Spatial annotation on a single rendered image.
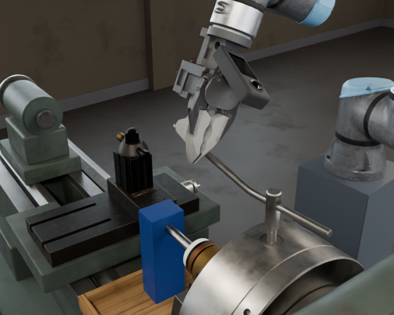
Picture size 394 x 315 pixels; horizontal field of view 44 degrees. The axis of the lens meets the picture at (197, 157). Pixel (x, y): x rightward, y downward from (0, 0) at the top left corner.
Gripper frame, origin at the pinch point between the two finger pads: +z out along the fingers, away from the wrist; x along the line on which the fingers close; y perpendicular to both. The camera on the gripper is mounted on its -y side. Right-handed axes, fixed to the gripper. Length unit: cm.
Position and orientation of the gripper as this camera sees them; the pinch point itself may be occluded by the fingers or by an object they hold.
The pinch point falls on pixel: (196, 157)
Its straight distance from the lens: 77.5
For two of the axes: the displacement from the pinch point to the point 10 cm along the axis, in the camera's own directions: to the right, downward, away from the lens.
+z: -3.3, 9.3, 1.8
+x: -7.4, -1.3, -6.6
